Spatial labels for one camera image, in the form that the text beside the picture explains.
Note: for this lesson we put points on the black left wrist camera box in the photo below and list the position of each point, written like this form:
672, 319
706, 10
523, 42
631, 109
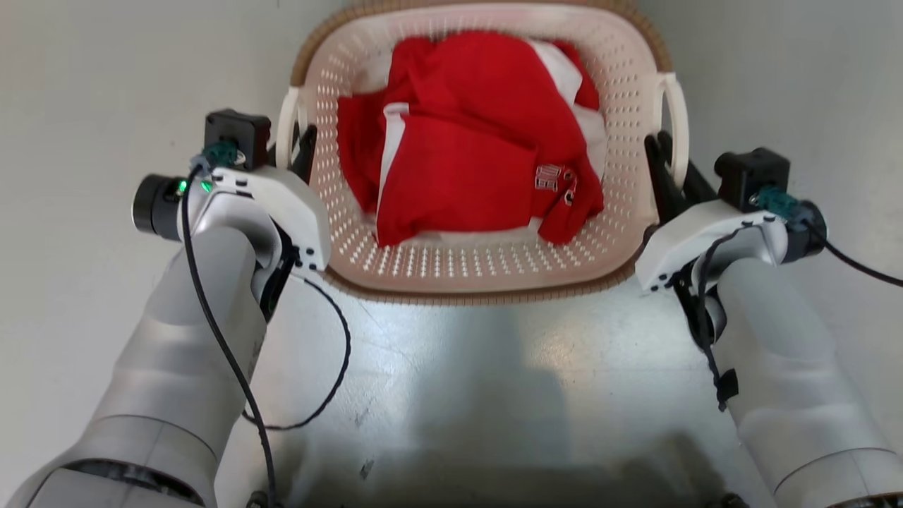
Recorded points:
238, 137

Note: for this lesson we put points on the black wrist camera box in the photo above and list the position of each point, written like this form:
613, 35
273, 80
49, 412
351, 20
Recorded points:
751, 176
238, 137

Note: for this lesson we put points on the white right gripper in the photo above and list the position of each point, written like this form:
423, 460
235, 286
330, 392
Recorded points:
695, 233

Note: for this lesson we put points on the red garment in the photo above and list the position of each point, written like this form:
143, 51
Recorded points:
458, 162

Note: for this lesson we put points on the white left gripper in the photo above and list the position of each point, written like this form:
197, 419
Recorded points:
300, 212

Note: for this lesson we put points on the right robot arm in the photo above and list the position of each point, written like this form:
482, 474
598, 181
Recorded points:
790, 367

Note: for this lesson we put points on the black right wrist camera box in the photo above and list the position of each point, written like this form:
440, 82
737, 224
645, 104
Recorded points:
751, 176

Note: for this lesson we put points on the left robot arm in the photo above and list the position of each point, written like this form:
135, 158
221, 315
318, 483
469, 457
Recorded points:
176, 353

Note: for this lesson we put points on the beige perforated plastic laundry basket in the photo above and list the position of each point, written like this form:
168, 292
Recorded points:
458, 271

